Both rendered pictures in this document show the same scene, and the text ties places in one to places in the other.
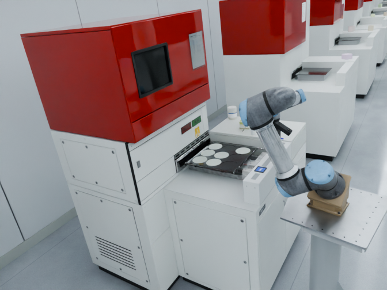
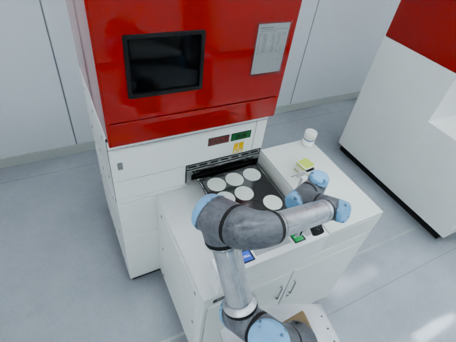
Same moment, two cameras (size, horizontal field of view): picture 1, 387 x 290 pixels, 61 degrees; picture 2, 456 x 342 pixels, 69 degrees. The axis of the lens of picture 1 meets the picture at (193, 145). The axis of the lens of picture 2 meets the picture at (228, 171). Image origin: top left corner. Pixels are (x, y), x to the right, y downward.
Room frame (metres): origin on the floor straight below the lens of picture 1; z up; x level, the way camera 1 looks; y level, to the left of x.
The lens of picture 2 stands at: (0.85, -0.52, 2.13)
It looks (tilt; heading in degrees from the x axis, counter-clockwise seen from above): 43 degrees down; 22
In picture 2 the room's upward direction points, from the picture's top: 9 degrees clockwise
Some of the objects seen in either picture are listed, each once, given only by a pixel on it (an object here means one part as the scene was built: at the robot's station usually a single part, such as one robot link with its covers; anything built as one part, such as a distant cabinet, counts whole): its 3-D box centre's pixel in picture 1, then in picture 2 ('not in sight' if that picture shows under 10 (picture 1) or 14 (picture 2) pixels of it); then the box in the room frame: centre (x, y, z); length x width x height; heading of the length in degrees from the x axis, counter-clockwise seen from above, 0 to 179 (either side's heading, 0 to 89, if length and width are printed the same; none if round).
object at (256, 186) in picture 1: (269, 170); (269, 255); (1.72, -0.44, 0.89); 0.55 x 0.09 x 0.14; 144
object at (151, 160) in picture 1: (175, 146); (193, 156); (1.96, 0.12, 1.02); 0.82 x 0.03 x 0.40; 144
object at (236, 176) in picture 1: (222, 173); not in sight; (1.85, -0.16, 0.84); 0.50 x 0.02 x 0.03; 54
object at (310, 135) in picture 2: (232, 112); (309, 138); (2.49, -0.34, 1.01); 0.07 x 0.07 x 0.10
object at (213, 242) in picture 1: (245, 212); (252, 256); (1.99, -0.31, 0.41); 0.97 x 0.64 x 0.82; 144
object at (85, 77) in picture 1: (125, 69); (172, 33); (2.14, 0.37, 1.52); 0.81 x 0.75 x 0.59; 144
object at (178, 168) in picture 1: (194, 152); (223, 167); (2.09, 0.00, 0.89); 0.44 x 0.02 x 0.10; 144
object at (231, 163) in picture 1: (221, 155); (243, 193); (1.98, -0.18, 0.90); 0.34 x 0.34 x 0.01; 54
